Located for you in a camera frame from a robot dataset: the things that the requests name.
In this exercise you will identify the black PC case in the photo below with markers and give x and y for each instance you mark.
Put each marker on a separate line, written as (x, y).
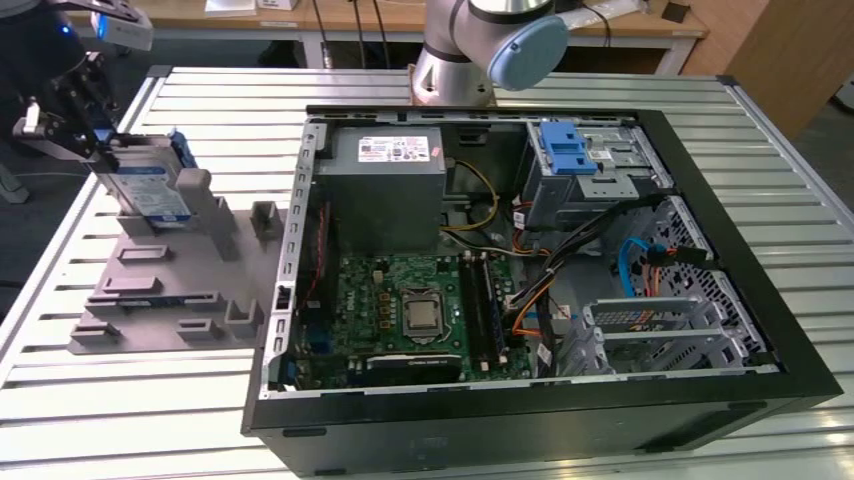
(534, 435)

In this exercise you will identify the grey furniture foot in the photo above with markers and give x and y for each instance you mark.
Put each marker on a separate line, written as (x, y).
(14, 190)

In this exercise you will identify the grey parts rack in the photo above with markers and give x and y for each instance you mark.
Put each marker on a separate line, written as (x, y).
(174, 260)

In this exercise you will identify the small dark box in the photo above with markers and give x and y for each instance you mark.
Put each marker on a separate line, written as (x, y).
(676, 12)

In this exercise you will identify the wooden desk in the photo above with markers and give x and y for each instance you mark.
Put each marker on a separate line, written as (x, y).
(234, 22)

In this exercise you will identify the hard disk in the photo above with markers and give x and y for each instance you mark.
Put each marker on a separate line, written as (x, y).
(150, 195)

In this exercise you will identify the white box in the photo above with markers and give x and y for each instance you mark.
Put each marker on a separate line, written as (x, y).
(275, 4)
(230, 5)

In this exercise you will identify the silver optical drive bay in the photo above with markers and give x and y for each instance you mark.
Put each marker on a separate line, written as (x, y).
(601, 187)

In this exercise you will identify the grey power supply unit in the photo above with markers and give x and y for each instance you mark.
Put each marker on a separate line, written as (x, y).
(381, 210)

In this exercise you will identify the silver metal disk bay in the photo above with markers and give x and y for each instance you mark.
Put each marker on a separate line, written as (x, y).
(668, 334)

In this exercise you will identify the black graphics card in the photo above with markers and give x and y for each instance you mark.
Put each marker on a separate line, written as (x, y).
(414, 367)

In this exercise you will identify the RAM stick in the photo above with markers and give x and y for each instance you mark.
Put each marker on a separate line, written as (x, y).
(496, 315)

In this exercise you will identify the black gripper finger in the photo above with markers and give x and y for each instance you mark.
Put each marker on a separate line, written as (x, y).
(57, 140)
(87, 95)

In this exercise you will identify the silver CPU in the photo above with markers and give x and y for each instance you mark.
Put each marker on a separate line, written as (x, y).
(424, 318)

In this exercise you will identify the blue plastic drive latch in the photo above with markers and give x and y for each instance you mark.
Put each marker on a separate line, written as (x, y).
(568, 150)

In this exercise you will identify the green motherboard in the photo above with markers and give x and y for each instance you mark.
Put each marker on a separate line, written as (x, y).
(374, 300)

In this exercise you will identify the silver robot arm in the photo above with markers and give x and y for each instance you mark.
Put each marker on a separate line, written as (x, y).
(454, 50)

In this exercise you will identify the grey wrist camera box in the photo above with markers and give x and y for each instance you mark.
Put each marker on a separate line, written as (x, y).
(127, 30)

